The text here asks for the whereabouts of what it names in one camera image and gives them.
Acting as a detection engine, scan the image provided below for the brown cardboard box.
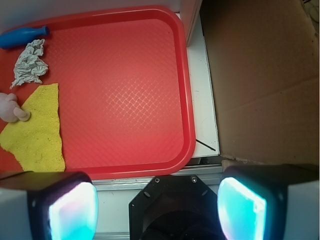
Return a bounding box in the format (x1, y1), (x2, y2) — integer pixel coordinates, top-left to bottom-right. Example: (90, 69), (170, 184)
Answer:
(200, 0), (320, 164)

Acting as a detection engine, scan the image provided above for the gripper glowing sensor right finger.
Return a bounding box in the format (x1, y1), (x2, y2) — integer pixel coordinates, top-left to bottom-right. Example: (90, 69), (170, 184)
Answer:
(217, 164), (320, 240)

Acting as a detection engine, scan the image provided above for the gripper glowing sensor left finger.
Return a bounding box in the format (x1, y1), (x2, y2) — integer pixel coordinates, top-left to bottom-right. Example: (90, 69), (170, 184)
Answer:
(0, 171), (98, 240)

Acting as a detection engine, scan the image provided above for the crumpled white paper towel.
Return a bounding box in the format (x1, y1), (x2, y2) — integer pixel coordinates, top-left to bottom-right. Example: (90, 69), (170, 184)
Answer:
(10, 38), (49, 89)

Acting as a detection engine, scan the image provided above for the yellow knitted cloth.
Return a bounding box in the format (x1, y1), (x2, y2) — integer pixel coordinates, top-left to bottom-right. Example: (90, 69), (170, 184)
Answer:
(0, 83), (66, 172)

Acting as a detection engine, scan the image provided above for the blue plastic bowling pin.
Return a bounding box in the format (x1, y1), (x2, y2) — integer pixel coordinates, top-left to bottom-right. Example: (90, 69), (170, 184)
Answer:
(0, 26), (50, 50)

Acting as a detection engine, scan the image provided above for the red plastic tray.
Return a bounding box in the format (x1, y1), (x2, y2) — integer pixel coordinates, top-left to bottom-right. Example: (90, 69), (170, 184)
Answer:
(0, 5), (197, 181)

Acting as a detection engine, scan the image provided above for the pink plush bunny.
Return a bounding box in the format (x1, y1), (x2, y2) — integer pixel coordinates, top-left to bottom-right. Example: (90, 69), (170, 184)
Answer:
(0, 92), (31, 123)

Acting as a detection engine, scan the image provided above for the black octagonal mount plate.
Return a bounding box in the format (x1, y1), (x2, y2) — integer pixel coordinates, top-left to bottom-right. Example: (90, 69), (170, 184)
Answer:
(128, 175), (225, 240)

